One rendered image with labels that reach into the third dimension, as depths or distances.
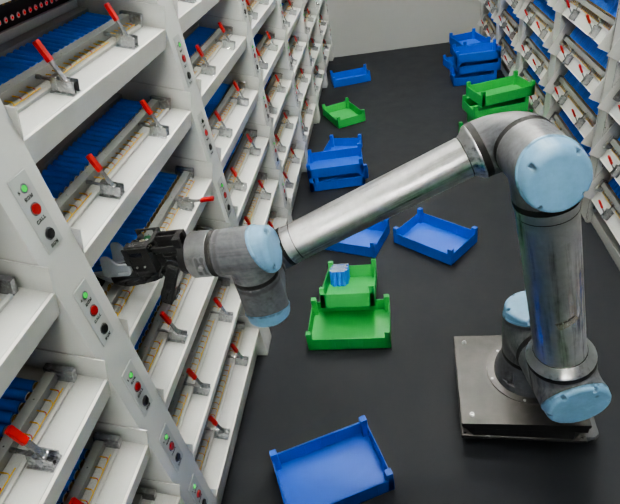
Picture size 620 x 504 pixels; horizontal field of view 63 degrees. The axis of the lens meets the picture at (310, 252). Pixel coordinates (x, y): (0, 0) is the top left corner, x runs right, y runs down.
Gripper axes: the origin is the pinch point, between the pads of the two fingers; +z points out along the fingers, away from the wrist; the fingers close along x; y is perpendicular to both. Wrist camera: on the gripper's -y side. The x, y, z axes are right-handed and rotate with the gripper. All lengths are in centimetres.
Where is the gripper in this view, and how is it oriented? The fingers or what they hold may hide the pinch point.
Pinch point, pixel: (104, 272)
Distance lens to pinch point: 111.0
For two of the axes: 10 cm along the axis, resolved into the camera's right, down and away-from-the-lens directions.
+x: -1.2, 6.1, -7.9
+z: -9.7, 0.9, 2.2
